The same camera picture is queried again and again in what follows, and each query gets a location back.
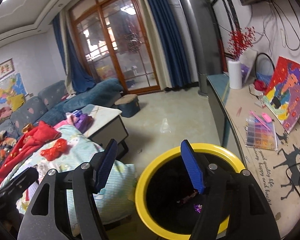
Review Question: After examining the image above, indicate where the blue curtain left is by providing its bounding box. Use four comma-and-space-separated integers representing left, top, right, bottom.
52, 9, 96, 96

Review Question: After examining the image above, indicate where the white coffee table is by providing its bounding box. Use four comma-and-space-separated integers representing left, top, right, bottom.
82, 104, 128, 159

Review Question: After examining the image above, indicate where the wooden glass sliding door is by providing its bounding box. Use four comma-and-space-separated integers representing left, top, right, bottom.
69, 0, 160, 95

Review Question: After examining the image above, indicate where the right embroidered wall picture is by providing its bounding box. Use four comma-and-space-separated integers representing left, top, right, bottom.
0, 59, 15, 80

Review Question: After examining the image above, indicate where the red berry branch decoration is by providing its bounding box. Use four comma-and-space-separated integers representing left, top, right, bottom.
227, 27, 256, 60

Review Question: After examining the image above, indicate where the bead organiser box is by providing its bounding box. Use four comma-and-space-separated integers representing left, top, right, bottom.
245, 116, 278, 151

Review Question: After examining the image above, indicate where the blue grey sofa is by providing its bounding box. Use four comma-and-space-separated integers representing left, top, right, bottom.
0, 78, 123, 139

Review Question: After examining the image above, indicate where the purple candy wrapper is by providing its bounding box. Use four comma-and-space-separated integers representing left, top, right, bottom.
194, 204, 203, 213

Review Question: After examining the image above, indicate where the purple clothes pile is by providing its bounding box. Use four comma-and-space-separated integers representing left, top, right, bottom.
66, 110, 93, 133

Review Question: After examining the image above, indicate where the silver tower air conditioner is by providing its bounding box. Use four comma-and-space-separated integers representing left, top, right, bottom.
179, 0, 222, 96

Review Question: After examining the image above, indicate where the tv cabinet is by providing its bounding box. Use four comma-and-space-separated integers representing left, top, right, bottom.
207, 74, 300, 239

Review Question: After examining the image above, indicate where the Hello Kitty teal quilt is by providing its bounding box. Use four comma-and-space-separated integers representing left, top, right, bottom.
0, 139, 119, 239

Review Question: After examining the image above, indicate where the colourful diamond painting canvas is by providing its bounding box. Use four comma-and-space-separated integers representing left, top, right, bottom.
262, 57, 300, 133

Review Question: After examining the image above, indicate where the china map poster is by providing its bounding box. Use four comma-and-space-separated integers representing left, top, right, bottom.
0, 73, 28, 106

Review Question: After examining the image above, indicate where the red blanket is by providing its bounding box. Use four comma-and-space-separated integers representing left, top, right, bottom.
0, 121, 61, 184

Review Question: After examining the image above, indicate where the blue curtain right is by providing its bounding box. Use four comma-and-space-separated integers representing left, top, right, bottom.
147, 0, 191, 88

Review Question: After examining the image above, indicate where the red plastic bag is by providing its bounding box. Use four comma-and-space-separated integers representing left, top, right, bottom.
40, 138, 68, 161

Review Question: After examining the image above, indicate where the blue curtain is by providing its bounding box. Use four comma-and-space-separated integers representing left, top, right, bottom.
52, 9, 96, 96
147, 0, 191, 88

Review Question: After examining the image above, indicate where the yellow rimmed trash bin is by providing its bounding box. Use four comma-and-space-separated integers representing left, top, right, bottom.
135, 142, 246, 240

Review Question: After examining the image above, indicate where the small round stool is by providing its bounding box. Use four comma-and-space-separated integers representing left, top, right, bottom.
114, 94, 140, 118

